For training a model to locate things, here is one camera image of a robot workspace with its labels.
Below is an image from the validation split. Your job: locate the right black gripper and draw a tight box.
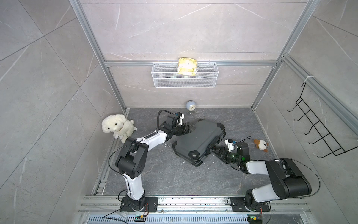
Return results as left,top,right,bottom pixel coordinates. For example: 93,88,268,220
212,147,241,164

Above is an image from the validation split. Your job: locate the grey poker set case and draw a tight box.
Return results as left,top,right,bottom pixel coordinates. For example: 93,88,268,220
172,119,226,167

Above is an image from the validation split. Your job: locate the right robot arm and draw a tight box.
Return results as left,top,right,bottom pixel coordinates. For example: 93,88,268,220
207,139,314,212

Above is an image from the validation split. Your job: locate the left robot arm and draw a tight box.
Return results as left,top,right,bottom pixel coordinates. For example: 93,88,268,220
114,109,195,211

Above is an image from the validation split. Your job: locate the small grey globe ball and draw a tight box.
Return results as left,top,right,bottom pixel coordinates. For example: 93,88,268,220
186,100,196,112

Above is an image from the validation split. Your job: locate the small brown white plush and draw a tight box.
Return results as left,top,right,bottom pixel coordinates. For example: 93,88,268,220
253,139,268,153

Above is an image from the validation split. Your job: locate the yellow packet in basket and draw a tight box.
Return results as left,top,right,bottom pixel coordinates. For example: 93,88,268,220
177,57,198,76

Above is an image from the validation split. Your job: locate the white plush dog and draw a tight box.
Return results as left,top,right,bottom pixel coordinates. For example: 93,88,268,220
101,114,137,143

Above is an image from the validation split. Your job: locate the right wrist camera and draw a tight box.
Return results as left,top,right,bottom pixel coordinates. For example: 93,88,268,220
225,139,237,152

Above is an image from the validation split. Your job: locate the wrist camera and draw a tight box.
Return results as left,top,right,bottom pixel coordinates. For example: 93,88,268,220
225,139,237,152
174,112,185,126

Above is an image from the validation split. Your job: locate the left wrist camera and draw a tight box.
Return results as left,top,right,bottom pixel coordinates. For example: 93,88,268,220
174,112,185,126

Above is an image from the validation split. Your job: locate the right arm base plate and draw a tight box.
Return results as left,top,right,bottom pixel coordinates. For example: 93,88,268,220
227,197,271,212

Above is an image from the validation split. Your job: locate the white wire mesh basket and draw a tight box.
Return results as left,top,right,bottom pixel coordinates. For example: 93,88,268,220
151,62,219,88

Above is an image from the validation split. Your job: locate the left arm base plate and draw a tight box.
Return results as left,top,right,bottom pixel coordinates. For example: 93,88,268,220
119,197,158,212

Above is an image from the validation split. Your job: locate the black wire hook rack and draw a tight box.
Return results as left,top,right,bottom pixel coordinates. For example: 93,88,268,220
287,82,358,159

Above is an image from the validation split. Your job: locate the aluminium mounting rail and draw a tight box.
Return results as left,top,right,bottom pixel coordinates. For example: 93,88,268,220
76,195,311,214

